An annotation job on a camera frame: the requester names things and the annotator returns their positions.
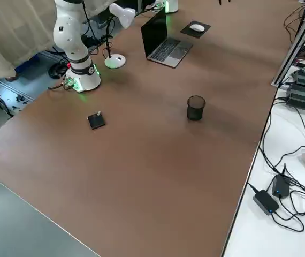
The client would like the black mesh pen holder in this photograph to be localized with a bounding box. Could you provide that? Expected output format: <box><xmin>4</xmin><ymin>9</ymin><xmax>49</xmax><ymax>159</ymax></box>
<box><xmin>186</xmin><ymin>95</ymin><xmax>206</xmax><ymax>121</ymax></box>

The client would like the small black square box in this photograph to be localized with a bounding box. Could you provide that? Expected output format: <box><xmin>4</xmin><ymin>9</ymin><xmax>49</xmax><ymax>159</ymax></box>
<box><xmin>87</xmin><ymin>111</ymin><xmax>107</xmax><ymax>131</ymax></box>

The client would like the white desk lamp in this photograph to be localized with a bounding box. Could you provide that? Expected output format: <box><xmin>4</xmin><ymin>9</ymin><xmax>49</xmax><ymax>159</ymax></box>
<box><xmin>104</xmin><ymin>3</ymin><xmax>136</xmax><ymax>69</ymax></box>

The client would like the grey laptop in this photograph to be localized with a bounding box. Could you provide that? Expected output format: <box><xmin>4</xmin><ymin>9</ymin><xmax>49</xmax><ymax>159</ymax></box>
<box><xmin>141</xmin><ymin>7</ymin><xmax>193</xmax><ymax>68</ymax></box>

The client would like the black mouse pad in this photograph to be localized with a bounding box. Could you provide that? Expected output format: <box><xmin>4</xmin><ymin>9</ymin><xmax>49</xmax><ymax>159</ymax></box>
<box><xmin>180</xmin><ymin>20</ymin><xmax>212</xmax><ymax>39</ymax></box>

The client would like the black power adapter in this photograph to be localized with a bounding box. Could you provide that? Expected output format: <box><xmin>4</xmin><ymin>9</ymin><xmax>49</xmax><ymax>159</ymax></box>
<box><xmin>272</xmin><ymin>173</ymin><xmax>292</xmax><ymax>199</ymax></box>
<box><xmin>253</xmin><ymin>189</ymin><xmax>280</xmax><ymax>215</ymax></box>

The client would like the blue crate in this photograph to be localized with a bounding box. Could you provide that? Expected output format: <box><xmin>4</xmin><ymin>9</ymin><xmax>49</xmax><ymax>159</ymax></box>
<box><xmin>14</xmin><ymin>52</ymin><xmax>41</xmax><ymax>73</ymax></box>

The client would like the beige curtain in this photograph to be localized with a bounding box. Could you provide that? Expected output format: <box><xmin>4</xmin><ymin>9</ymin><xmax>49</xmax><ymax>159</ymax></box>
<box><xmin>0</xmin><ymin>0</ymin><xmax>72</xmax><ymax>88</ymax></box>

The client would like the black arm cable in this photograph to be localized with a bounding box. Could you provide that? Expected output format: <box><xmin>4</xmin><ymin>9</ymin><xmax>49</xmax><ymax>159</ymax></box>
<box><xmin>80</xmin><ymin>0</ymin><xmax>100</xmax><ymax>47</ymax></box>

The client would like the aluminium frame post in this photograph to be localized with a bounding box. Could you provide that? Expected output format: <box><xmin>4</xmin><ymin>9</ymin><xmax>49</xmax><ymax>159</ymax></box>
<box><xmin>271</xmin><ymin>0</ymin><xmax>305</xmax><ymax>86</ymax></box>

